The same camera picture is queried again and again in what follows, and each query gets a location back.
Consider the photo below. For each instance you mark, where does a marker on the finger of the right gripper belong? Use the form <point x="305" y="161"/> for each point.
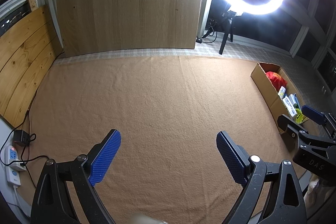
<point x="326" y="120"/>
<point x="296" y="131"/>

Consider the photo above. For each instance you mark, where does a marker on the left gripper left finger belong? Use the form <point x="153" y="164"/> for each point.
<point x="101" y="156"/>

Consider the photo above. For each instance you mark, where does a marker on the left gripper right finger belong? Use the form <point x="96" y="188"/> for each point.
<point x="235" y="157"/>

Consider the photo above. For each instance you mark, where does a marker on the red drawstring bag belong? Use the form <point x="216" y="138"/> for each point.
<point x="276" y="80"/>

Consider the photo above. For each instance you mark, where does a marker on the white patterned lighter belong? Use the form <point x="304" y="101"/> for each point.
<point x="281" y="92"/>

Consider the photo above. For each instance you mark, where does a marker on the yellow item in box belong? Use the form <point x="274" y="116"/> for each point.
<point x="299" y="116"/>

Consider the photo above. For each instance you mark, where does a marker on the cardboard box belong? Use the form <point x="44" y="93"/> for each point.
<point x="269" y="92"/>

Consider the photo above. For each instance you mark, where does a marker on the black power adapter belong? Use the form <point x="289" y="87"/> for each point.
<point x="22" y="138"/>

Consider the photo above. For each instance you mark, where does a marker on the white power strip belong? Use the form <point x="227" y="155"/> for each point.
<point x="13" y="167"/>

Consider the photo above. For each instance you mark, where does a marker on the pine wood headboard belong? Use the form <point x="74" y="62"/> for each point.
<point x="28" y="50"/>

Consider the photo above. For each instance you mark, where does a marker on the brown wooden board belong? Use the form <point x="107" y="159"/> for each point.
<point x="91" y="26"/>

